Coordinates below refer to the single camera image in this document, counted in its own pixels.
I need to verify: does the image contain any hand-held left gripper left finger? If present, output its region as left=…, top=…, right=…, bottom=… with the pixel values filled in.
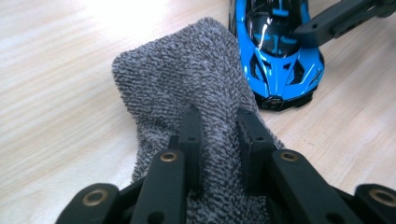
left=169, top=105, right=205, bottom=196

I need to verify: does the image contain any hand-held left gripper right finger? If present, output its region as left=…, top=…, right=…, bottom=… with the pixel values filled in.
left=236, top=106, right=278, bottom=196

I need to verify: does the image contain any grey towel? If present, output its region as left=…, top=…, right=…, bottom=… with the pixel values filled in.
left=111, top=17, right=286, bottom=224

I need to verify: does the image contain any blue toy car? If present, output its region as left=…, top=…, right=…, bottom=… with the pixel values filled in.
left=228, top=0, right=325, bottom=112

